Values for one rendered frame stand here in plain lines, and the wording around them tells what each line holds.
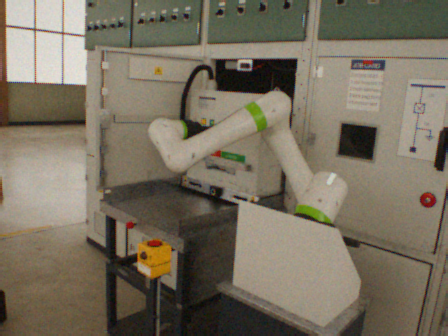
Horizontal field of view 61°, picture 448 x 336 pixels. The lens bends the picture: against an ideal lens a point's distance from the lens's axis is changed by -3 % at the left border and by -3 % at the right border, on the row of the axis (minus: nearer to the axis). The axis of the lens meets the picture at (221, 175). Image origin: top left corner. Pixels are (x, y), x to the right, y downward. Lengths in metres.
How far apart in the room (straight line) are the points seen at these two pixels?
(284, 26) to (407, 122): 0.73
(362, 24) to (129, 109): 1.21
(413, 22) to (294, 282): 1.06
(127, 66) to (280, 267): 1.36
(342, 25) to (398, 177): 0.68
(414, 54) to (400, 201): 0.57
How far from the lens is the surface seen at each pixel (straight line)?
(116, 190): 1.97
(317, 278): 1.19
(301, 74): 1.91
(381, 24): 1.75
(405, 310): 1.83
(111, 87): 2.14
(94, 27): 3.26
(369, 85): 1.73
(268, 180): 1.91
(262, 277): 1.31
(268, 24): 2.04
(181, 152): 1.43
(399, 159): 1.69
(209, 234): 1.58
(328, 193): 1.32
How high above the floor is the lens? 1.40
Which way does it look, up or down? 12 degrees down
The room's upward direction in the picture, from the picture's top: 4 degrees clockwise
